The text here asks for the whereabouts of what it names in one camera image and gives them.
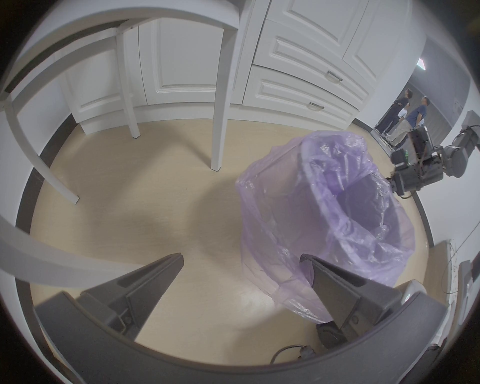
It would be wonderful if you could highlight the white trash bin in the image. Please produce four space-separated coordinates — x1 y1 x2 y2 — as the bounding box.
299 139 413 287

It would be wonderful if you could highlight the person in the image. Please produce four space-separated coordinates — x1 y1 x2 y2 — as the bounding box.
392 96 430 146
377 88 413 136

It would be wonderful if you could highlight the white wardrobe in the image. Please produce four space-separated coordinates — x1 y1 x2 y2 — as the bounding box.
60 0 417 136

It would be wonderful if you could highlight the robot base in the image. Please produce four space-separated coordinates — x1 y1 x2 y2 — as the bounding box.
402 252 480 347

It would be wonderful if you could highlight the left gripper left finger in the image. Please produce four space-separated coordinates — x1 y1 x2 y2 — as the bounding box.
77 253 185 340

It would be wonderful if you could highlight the white chair with grey cushions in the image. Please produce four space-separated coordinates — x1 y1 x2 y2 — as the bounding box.
0 0 241 288

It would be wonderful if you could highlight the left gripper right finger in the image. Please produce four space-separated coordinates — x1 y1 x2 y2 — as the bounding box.
300 254 404 344

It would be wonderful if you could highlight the purple plastic bag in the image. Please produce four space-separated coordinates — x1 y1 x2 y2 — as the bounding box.
235 130 416 324

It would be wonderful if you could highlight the black cable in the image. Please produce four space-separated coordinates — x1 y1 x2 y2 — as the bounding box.
270 343 316 366

